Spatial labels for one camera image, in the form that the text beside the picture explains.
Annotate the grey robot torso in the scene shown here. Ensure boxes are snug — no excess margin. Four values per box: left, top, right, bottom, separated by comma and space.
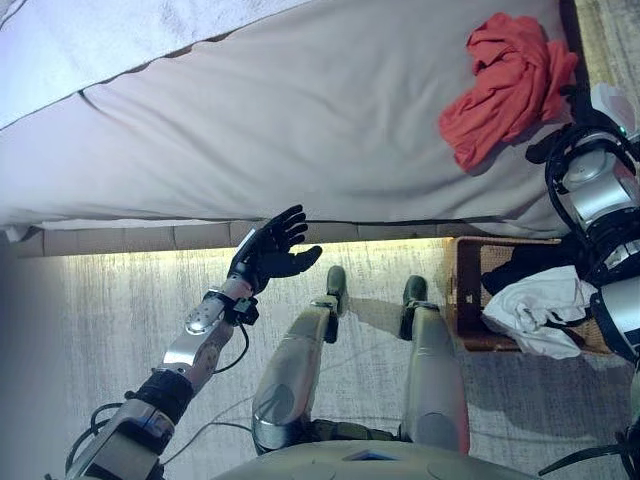
214, 419, 541, 480

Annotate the silver robot leg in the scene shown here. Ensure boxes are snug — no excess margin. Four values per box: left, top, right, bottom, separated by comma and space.
249, 264, 350, 454
399, 274, 472, 454

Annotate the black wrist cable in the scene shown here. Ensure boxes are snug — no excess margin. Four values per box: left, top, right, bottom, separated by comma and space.
543, 129, 591, 236
214, 322, 250, 374

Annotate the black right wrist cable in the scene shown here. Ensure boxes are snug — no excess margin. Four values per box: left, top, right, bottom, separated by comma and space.
543, 129, 591, 236

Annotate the white textured duvet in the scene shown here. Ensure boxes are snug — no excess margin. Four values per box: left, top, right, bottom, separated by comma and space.
0, 0, 311, 131

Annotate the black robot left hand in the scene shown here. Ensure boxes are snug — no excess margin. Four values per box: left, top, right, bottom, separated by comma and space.
225, 203, 324, 296

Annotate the silver robot left leg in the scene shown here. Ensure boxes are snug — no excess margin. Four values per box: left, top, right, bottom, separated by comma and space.
249, 264, 350, 454

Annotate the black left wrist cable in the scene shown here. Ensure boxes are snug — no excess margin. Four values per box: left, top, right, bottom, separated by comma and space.
214, 322, 250, 374

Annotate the white garment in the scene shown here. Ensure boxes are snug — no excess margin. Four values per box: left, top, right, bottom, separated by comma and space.
482, 264, 599, 359

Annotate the brown wicker basket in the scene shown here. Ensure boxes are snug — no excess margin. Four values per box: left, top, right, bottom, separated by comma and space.
446, 236, 621, 355

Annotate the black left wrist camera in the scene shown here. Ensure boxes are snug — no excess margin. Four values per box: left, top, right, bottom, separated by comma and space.
227, 297, 261, 326

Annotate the grey streaked rug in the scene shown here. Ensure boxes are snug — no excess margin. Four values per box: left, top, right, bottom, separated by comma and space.
14, 0, 640, 480

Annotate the black garment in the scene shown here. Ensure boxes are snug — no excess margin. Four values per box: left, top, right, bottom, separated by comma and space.
480, 244, 596, 296

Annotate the red garment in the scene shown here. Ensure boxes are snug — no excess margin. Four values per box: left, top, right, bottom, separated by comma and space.
438, 12, 580, 174

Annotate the silver robot right leg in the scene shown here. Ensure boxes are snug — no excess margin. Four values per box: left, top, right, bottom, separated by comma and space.
399, 274, 472, 454

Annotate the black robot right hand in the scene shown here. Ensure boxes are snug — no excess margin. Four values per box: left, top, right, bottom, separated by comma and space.
560, 83, 640, 139

